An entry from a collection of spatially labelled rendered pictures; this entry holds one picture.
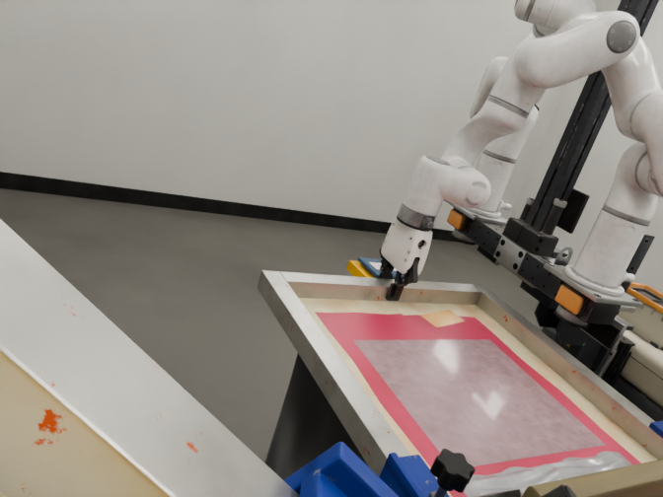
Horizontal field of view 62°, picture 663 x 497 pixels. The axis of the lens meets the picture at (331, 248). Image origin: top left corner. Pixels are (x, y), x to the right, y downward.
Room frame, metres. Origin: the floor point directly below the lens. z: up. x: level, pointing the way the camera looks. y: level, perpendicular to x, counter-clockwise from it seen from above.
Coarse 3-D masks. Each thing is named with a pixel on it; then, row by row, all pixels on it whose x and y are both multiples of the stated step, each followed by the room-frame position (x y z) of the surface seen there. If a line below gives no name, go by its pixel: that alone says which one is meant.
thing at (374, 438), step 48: (288, 288) 0.92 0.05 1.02; (336, 288) 1.01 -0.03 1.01; (384, 288) 1.07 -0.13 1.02; (432, 288) 1.15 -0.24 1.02; (480, 288) 1.25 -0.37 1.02; (288, 336) 0.82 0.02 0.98; (528, 336) 1.09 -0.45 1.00; (336, 384) 0.68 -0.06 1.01; (576, 384) 0.97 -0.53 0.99; (384, 432) 0.61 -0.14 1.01
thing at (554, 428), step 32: (416, 320) 1.04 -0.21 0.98; (448, 352) 0.95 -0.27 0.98; (480, 352) 0.99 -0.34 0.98; (512, 352) 1.04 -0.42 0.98; (480, 384) 0.87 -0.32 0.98; (512, 384) 0.91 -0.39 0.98; (544, 384) 0.95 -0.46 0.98; (512, 416) 0.80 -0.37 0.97; (544, 416) 0.83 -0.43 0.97; (576, 416) 0.87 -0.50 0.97; (544, 448) 0.74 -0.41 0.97; (576, 448) 0.77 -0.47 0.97; (608, 448) 0.80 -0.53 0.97
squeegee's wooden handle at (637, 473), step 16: (640, 464) 0.61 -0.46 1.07; (656, 464) 0.63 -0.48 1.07; (560, 480) 0.53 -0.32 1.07; (576, 480) 0.54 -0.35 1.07; (592, 480) 0.55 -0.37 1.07; (608, 480) 0.56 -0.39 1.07; (624, 480) 0.57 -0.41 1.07; (640, 480) 0.58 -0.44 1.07; (656, 480) 0.60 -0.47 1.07; (528, 496) 0.50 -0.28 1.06; (592, 496) 0.53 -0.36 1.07; (608, 496) 0.54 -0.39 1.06; (624, 496) 0.56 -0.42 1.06; (640, 496) 0.58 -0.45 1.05; (656, 496) 0.61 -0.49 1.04
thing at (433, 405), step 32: (352, 320) 0.95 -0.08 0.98; (384, 320) 0.99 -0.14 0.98; (352, 352) 0.84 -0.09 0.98; (384, 352) 0.87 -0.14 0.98; (416, 352) 0.91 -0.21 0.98; (384, 384) 0.78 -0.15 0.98; (416, 384) 0.81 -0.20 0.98; (448, 384) 0.84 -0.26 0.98; (416, 416) 0.72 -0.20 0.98; (448, 416) 0.74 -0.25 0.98; (480, 416) 0.77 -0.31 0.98; (416, 448) 0.65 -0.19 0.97; (448, 448) 0.67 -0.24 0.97; (480, 448) 0.69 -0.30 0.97; (512, 448) 0.72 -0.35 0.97
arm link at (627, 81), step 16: (592, 16) 1.09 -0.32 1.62; (640, 48) 1.13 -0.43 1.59; (624, 64) 1.12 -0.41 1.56; (640, 64) 1.11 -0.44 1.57; (608, 80) 1.15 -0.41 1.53; (624, 80) 1.12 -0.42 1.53; (640, 80) 1.11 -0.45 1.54; (656, 80) 1.12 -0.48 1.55; (624, 96) 1.13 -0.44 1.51; (640, 96) 1.11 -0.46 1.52; (656, 96) 1.08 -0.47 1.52; (624, 112) 1.12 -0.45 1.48; (640, 112) 1.07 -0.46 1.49; (656, 112) 1.05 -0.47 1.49; (624, 128) 1.13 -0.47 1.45; (640, 128) 1.07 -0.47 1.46; (656, 128) 1.05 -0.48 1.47; (656, 144) 1.05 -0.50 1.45; (656, 160) 1.05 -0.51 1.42; (656, 176) 1.06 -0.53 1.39; (656, 192) 1.08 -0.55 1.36
